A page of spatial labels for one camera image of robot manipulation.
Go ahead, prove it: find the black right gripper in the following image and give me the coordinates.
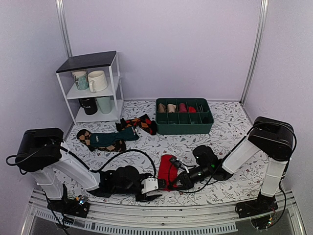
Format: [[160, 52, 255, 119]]
[[169, 166, 212, 191]]

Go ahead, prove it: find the red sock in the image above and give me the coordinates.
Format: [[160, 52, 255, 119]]
[[158, 154, 178, 191], [188, 106, 197, 113]]

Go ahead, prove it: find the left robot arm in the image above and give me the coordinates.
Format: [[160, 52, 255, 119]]
[[14, 128, 167, 212]]

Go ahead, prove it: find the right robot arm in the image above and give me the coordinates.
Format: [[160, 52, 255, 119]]
[[168, 117, 296, 213]]

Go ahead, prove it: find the floral table cloth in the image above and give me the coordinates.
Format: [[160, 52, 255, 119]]
[[65, 102, 268, 207]]

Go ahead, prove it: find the green divided organizer box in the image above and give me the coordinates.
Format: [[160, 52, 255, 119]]
[[156, 98, 214, 135]]

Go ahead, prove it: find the dark teal sock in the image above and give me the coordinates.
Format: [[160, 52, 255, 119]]
[[89, 127, 139, 152]]

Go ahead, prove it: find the black orange argyle sock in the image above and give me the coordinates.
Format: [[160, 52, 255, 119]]
[[115, 114, 157, 135]]

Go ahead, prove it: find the maroon rolled sock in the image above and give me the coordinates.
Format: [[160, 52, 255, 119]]
[[179, 103, 188, 113]]

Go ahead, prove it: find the beige rolled sock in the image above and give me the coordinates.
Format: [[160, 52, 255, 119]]
[[167, 103, 177, 113]]

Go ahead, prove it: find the tan rolled sock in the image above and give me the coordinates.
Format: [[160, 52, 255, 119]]
[[157, 103, 166, 113]]

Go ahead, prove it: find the red rolled sock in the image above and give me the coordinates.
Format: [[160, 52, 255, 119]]
[[188, 106, 197, 113]]

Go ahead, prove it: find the brown argyle sock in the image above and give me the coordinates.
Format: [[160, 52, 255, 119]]
[[76, 129, 126, 152]]

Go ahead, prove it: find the mint green mug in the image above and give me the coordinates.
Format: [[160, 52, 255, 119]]
[[96, 96, 112, 114]]

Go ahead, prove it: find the black mug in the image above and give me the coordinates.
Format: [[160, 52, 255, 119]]
[[79, 97, 98, 115]]

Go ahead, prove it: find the cream mug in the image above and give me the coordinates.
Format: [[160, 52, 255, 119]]
[[88, 70, 108, 93]]

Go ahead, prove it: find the white shelf rack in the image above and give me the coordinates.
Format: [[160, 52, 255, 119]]
[[56, 51, 124, 125]]

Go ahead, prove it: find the teal patterned mug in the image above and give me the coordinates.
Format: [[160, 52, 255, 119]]
[[72, 70, 89, 91]]

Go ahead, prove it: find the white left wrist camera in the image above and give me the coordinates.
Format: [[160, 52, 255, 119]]
[[141, 178, 158, 193]]

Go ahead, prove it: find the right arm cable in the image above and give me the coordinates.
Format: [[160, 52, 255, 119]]
[[168, 166, 221, 194]]

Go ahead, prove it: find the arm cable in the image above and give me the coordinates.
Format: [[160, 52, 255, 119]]
[[88, 149, 157, 179], [168, 166, 221, 194]]

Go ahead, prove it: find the aluminium front rail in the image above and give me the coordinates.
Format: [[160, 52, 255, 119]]
[[22, 185, 309, 235]]

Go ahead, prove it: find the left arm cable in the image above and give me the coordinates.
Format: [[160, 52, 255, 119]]
[[88, 149, 157, 179]]

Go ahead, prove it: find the right aluminium corner post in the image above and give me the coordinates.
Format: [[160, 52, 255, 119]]
[[240, 0, 269, 106]]

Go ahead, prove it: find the aluminium corner post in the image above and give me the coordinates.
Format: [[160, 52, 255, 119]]
[[240, 0, 269, 106], [55, 0, 72, 58]]

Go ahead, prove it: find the left aluminium corner post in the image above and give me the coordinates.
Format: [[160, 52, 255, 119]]
[[55, 0, 72, 58]]

